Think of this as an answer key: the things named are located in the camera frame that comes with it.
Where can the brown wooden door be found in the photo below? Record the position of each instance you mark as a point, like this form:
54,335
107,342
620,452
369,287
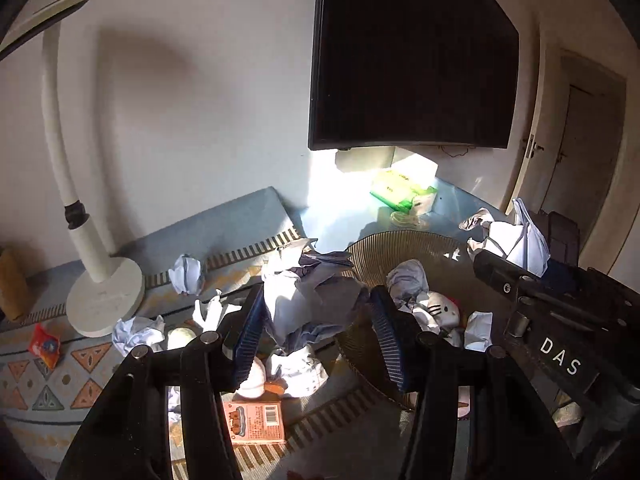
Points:
585,160

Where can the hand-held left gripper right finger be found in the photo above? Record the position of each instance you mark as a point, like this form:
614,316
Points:
390,340

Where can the large paper ball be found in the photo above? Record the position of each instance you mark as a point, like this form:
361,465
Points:
310,305

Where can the white cat plush toy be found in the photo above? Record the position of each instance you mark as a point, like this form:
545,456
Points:
442,312

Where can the pile of papers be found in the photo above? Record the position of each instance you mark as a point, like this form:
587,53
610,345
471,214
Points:
185,275

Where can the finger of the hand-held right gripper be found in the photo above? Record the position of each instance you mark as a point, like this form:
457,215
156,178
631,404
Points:
562,275
495,270

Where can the white desk lamp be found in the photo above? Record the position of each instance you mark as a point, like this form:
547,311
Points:
102,305

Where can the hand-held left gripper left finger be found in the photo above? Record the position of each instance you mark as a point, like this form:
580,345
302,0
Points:
247,335

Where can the patterned woven mat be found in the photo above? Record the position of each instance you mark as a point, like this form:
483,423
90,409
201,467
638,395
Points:
60,395

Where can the white round plush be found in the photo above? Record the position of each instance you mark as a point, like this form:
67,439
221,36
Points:
252,380

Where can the bamboo pen holder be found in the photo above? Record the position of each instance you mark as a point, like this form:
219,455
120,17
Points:
12,285

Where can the small orange box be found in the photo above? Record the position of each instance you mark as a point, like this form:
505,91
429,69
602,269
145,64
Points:
260,422

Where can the dark chair back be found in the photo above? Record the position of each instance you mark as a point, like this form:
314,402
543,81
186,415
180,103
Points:
565,235

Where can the golden ribbed bowl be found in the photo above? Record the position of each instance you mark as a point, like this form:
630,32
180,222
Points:
375,255

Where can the green tissue pack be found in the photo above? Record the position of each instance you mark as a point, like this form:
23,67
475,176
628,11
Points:
400,190

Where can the white plastic bag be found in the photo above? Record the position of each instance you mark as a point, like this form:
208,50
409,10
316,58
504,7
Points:
510,240

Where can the orange snack packet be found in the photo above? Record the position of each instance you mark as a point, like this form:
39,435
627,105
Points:
45,347

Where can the black monitor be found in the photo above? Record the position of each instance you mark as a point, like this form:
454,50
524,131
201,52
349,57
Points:
410,60

